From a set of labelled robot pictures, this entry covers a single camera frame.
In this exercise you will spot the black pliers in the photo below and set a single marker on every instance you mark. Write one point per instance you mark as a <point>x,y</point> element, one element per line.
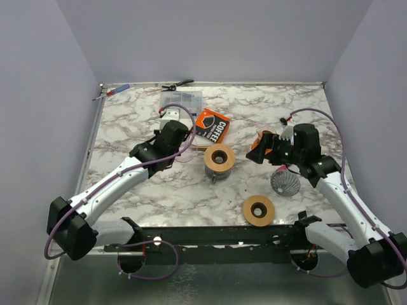
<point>173,86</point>

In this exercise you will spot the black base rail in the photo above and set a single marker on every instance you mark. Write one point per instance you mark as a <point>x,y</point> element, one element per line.
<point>216,244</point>

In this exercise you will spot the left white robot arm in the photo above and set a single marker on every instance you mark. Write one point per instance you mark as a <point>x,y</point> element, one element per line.
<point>74,224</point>

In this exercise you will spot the orange coffee filter box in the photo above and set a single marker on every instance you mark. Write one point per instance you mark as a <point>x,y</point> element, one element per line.
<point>211,128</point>

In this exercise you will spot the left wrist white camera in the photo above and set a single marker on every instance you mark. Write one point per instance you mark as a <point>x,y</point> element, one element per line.
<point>168,114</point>

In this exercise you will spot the clear plastic screw organizer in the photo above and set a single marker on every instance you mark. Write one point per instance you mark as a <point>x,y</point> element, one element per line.
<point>192,100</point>

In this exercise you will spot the wrist white camera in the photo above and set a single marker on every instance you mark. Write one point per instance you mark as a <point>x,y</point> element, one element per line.
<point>168,114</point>
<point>287,133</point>

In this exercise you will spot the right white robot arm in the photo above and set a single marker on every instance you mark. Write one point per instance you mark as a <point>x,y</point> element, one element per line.
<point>373,253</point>

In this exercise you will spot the red blue screwdriver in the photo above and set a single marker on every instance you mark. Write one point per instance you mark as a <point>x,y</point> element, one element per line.
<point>113,92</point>

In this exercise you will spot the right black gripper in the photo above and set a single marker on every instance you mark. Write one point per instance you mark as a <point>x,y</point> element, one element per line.
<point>269,149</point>

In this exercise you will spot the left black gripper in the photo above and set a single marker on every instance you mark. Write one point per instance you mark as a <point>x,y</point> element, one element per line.
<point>178,140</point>

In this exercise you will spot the grey glass dripper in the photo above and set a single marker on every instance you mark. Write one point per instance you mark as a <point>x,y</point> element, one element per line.
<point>285,183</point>

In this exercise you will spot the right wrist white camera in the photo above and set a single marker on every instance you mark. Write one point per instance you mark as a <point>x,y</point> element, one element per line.
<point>287,133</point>

